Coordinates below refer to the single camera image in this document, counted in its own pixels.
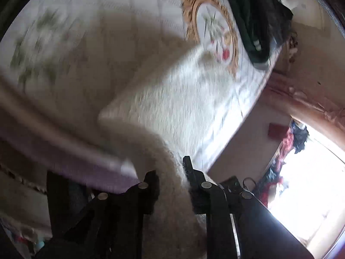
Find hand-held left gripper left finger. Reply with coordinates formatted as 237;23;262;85
35;171;159;259

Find pink floral curtain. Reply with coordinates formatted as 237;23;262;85
265;70;345;165

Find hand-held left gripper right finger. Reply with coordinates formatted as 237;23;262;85
183;156;314;259

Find white window bench cabinet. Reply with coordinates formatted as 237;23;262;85
207;100;294;186

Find hanging red and dark clothes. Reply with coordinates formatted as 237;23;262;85
253;119;310;208

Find white fluffy towel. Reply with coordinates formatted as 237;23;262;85
97;43;240;259

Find green jacket with striped cuffs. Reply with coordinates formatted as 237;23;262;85
225;0;273;69

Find window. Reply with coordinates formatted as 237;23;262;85
270;137;345;257

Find black jacket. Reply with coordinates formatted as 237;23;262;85
243;0;294;46

